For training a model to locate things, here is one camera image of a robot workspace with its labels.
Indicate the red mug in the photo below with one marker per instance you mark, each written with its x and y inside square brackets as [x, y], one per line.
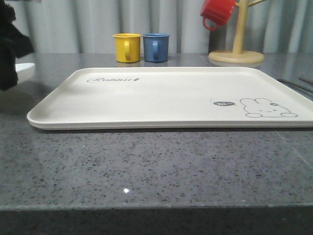
[217, 11]

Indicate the wooden mug tree stand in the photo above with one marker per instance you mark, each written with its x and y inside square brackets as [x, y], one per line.
[237, 55]

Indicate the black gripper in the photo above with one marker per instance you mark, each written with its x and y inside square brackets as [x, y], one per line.
[13, 44]

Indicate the white round plate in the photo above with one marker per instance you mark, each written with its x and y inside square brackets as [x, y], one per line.
[25, 71]

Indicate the silver metal fork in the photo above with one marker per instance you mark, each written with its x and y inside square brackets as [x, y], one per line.
[295, 85]

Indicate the yellow mug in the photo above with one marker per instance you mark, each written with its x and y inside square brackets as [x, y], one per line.
[127, 47]

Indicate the beige rabbit serving tray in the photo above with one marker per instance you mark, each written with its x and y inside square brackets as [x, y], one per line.
[171, 97]

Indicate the blue mug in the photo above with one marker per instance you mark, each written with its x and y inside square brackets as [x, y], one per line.
[156, 47]

